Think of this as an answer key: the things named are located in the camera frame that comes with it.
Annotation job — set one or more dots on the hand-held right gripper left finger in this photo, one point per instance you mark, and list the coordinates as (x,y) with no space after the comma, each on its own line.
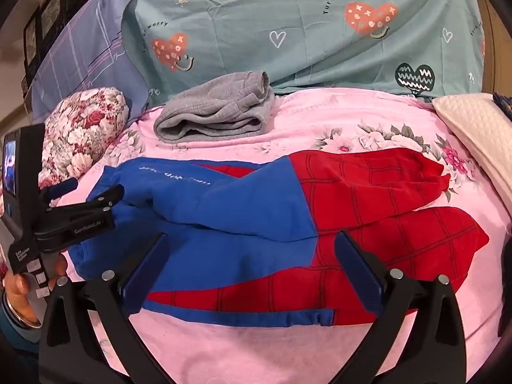
(144,271)

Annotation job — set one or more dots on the blue and red pants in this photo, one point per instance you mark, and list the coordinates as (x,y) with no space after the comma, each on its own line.
(248,216)

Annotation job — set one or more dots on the pink floral bed sheet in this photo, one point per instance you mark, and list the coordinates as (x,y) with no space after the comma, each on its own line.
(248,352)

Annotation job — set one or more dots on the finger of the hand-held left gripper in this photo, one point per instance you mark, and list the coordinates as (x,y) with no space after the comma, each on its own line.
(60,189)
(86,218)

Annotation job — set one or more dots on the white quilted pillow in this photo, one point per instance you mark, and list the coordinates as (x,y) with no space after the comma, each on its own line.
(476,128)

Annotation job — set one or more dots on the grey folded pants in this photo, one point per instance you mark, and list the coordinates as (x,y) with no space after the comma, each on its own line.
(216,108)

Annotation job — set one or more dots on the teal heart print quilt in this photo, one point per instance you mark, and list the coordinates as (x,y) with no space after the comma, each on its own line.
(304,28)

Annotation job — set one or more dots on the person's left hand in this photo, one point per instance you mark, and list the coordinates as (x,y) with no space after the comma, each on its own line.
(22,300)

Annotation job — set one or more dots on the dark patterned cloth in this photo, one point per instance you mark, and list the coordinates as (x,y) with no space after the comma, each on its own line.
(503,104)

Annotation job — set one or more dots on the wooden headboard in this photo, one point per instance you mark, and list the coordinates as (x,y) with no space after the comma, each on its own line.
(496,48)

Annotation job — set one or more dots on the person's left forearm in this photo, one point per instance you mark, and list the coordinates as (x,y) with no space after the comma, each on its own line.
(14,334)

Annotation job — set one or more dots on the black picture frame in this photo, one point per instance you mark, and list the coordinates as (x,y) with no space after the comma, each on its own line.
(51,10)
(30,44)

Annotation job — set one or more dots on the blue plaid pillow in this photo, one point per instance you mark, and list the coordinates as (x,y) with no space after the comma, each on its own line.
(84,60)

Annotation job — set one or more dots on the red floral pillow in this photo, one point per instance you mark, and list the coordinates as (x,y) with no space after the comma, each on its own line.
(80,128)

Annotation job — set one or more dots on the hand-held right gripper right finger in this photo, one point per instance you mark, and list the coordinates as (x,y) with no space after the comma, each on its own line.
(360,272)

